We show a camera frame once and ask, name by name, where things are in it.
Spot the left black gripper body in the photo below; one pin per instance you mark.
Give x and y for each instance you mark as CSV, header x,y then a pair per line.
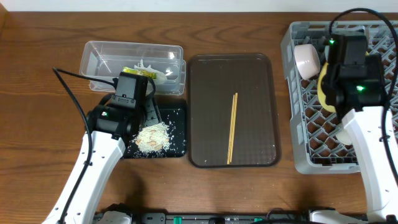
x,y
152,112

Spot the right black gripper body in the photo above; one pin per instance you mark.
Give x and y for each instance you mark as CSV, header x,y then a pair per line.
x,y
375,70

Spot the yellow green snack wrapper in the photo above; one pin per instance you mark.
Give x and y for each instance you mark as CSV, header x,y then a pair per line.
x,y
139,71

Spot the white plastic bag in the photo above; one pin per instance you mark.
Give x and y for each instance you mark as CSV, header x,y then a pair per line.
x,y
161,76

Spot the yellow round plate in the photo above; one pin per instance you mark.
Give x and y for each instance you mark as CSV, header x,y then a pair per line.
x,y
323,93

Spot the rice food waste pile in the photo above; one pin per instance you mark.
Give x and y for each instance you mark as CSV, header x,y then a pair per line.
x,y
154,140

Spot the pink shallow bowl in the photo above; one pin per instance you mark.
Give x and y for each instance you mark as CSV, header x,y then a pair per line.
x,y
307,60

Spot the white green cup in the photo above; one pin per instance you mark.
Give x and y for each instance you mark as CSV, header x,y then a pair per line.
x,y
343,137

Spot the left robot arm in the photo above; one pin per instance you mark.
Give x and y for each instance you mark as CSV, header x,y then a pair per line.
x,y
109,127

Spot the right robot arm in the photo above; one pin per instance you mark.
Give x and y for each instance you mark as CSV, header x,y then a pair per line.
x,y
375,146

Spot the clear plastic waste bin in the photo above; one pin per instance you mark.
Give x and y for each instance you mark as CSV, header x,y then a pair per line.
x,y
106,60

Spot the black waste tray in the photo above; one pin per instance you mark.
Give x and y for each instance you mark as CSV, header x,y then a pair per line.
x,y
177,137

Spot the brown serving tray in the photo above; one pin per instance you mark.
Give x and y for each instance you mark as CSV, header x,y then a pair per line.
x,y
212,82

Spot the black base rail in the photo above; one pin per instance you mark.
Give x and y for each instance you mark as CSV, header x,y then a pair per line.
x,y
119,213

